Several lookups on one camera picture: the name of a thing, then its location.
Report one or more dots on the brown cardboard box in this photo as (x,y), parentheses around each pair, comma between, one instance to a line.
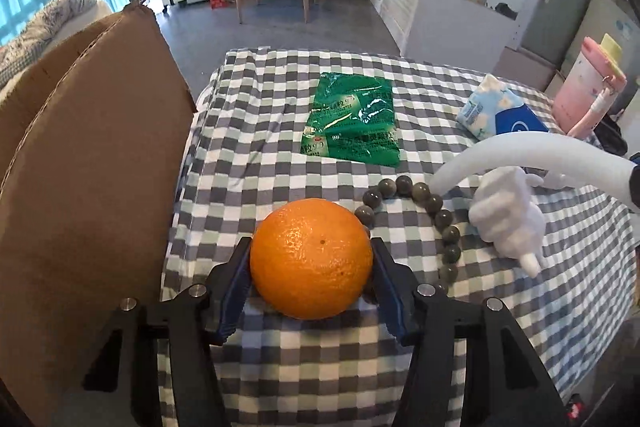
(92,139)

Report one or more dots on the white glove hand toy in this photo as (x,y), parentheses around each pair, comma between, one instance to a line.
(504,213)

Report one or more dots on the bed with white sheet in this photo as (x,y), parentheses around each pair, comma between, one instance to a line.
(69,29)

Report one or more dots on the blue tissue pack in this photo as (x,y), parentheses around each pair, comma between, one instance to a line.
(493,108)

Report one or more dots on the patterned quilt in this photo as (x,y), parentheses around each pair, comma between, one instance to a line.
(38,33)

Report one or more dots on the white foam tube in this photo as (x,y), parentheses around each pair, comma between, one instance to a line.
(582,162)

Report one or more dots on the green snack packet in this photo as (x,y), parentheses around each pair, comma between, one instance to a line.
(352,118)

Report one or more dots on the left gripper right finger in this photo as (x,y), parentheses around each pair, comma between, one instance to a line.
(506,383)

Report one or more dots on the orange fruit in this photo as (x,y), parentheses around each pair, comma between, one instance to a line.
(310,259)

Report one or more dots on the pink water bottle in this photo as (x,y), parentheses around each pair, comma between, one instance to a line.
(590,88)

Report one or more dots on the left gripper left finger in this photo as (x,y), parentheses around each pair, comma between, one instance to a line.
(121,385)

